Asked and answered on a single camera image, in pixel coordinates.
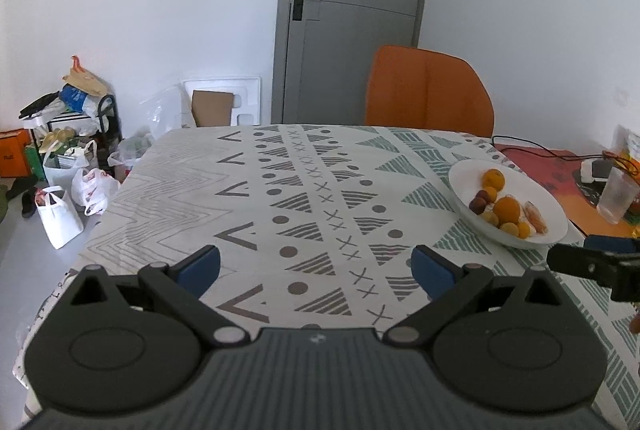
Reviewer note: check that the red plum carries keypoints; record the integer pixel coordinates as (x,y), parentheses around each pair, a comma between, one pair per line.
(478,205)

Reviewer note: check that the clear plastic cup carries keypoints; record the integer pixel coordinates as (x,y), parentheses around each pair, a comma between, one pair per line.
(617,197)

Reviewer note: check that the white foam panel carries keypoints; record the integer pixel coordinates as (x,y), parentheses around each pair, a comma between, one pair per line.
(245,90)

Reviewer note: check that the white plastic bag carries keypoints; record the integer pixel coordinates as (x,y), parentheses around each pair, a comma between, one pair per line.
(92,190)
(60,215)
(67,163)
(127,153)

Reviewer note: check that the white charger device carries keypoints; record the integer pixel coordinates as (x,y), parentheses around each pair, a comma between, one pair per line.
(595,171)

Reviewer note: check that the blue and white bag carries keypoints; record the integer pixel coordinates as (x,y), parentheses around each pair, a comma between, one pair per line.
(75,96)

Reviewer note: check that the black shoes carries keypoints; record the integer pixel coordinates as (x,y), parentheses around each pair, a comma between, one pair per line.
(29,205)

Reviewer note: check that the brown cardboard piece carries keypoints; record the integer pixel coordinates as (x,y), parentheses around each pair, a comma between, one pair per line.
(212,108)

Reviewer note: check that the small yellow fruit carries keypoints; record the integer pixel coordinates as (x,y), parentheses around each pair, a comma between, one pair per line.
(492,218)
(509,228)

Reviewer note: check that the clear plastic sheet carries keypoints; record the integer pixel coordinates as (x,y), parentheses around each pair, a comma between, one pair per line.
(160,110)

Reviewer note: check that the red mat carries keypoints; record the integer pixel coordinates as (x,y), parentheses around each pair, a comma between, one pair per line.
(555,170)

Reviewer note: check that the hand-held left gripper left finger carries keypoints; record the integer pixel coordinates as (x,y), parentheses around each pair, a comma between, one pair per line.
(200,267)

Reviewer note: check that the black flat item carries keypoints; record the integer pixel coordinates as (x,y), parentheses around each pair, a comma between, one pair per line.
(40,104)

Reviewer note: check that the orange chair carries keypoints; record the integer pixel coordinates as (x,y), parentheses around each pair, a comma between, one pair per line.
(425,90)

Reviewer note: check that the grey door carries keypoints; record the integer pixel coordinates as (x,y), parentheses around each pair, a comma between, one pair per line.
(350,35)

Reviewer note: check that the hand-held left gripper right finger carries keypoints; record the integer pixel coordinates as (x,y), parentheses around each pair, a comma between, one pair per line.
(431,272)

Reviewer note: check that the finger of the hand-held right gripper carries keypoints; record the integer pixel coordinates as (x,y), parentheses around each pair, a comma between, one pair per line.
(575,260)
(607,242)

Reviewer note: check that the black cart frame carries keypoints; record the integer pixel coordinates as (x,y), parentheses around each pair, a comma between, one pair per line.
(107,97)

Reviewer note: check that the large orange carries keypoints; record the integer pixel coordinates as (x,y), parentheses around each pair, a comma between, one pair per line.
(507,208)

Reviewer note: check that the small orange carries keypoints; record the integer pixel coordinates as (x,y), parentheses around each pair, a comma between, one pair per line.
(490,194)
(523,229)
(493,178)

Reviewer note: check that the orange box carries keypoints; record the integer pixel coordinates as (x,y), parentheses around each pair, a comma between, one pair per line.
(12,153)

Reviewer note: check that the patterned tablecloth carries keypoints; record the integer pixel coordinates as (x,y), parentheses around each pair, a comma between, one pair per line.
(310,210)

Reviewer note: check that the peeled pomelo segment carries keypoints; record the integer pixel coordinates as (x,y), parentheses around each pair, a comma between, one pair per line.
(531,210)

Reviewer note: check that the white plate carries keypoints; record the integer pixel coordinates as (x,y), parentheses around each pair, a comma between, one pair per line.
(465,177)

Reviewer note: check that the peeled pomelo chunk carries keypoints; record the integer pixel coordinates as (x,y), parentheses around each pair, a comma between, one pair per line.
(539,224)

